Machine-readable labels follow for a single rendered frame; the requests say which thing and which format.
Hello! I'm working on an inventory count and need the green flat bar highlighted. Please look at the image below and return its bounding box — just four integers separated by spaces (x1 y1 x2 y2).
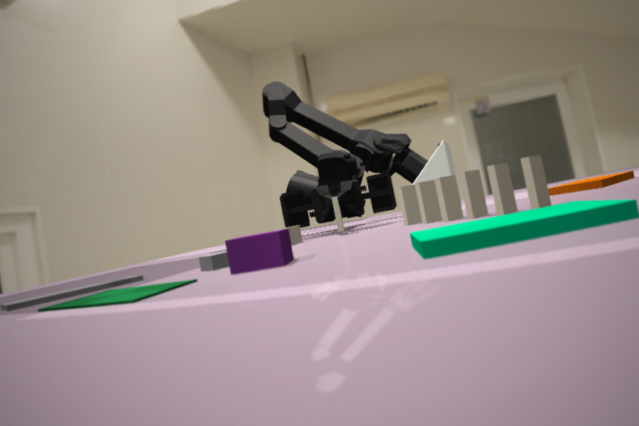
410 200 639 259

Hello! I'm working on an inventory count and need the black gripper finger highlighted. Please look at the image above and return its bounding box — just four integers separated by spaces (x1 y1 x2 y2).
337 179 365 218
311 185 335 223

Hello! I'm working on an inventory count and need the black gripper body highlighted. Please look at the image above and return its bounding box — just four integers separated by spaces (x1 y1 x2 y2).
279 172 397 228

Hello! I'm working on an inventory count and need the grey flat bar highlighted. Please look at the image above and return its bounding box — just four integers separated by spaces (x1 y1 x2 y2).
0 275 144 311

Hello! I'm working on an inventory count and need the orange flat rectangular block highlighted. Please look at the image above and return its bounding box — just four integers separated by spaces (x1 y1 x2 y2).
548 171 634 195

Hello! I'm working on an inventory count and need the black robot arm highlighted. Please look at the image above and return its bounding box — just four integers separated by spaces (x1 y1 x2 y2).
263 81 428 205

